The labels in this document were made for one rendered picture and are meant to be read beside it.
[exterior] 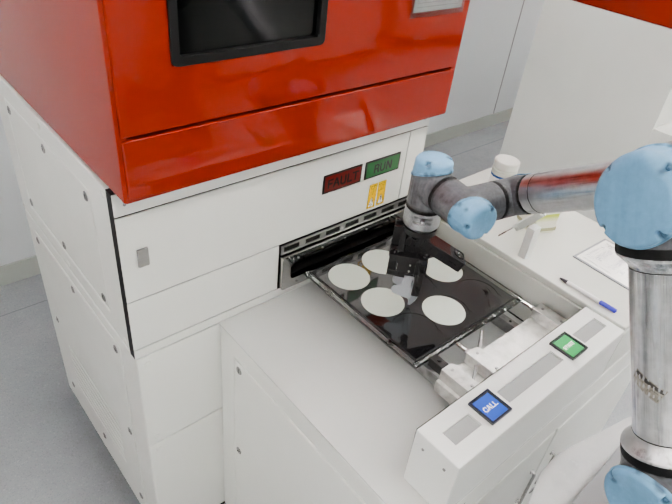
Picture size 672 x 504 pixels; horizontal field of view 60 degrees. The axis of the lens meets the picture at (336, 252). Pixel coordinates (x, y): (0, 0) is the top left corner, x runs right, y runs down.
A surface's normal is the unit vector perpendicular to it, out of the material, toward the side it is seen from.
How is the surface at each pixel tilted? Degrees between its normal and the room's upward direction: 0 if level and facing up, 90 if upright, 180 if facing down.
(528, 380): 0
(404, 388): 0
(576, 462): 0
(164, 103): 90
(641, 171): 84
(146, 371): 90
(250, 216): 90
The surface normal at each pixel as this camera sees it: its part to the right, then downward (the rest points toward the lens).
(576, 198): -0.75, 0.55
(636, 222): -0.87, 0.10
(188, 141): 0.65, 0.50
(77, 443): 0.10, -0.80
